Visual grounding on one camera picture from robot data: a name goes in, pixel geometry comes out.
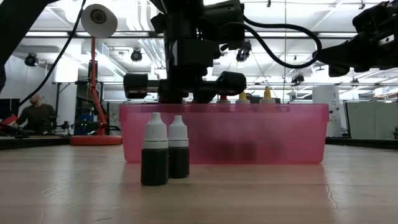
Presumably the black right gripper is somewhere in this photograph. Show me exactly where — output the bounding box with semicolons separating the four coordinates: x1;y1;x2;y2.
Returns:
313;0;398;78

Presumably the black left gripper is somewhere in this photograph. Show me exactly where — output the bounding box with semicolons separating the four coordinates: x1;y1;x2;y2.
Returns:
123;0;247;105

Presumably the yellow food coloring bottle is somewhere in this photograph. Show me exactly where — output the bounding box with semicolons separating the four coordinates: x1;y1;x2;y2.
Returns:
259;86;276;105
235;90;251;105

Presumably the white cabinet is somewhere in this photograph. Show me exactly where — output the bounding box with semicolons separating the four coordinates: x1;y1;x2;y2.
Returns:
312;85;342;138

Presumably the small white-capped dropper bottle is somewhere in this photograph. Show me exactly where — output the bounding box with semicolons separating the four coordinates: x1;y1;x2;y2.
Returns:
140;112;170;187
168;115;190;179

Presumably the green partition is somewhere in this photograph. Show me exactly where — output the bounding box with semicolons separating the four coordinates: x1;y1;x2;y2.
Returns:
345;101;398;141

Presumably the pink translucent plastic bin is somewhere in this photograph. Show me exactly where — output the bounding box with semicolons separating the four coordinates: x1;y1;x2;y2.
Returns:
119;103;330;165

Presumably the red desk lamp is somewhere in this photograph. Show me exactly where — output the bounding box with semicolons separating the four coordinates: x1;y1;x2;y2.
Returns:
70;3;123;146

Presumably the person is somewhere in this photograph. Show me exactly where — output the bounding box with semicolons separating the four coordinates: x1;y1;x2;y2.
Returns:
16;93;57;135

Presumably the dark monitor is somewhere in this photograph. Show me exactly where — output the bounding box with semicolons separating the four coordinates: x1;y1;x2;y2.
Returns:
0;98;21;121

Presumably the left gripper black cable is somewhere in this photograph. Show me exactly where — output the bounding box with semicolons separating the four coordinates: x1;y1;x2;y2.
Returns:
242;14;323;70

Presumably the thin black rail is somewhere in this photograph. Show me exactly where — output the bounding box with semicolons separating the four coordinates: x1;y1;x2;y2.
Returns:
52;81;398;86

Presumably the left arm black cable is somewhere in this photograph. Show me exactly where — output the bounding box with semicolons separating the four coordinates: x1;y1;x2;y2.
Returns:
18;0;88;107

